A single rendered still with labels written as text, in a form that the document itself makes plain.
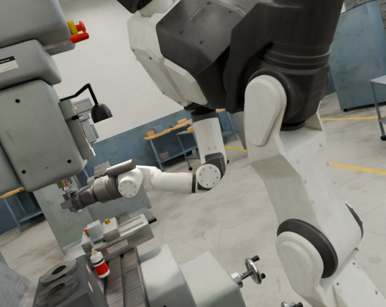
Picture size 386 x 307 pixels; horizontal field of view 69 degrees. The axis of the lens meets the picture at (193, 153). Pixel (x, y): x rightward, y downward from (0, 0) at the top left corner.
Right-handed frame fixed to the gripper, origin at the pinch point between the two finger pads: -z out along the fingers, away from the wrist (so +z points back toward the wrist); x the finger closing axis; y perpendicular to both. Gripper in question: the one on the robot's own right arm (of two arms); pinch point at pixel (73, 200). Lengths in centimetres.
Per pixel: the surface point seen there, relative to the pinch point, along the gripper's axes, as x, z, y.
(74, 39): 2, 25, -47
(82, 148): -1.9, 10.4, -15.9
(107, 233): -8.9, 1.4, 18.9
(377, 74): -480, 354, 63
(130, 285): 13.3, 13.9, 29.4
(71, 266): 30.2, 11.6, 9.4
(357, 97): -512, 326, 97
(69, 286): 39.4, 16.2, 9.4
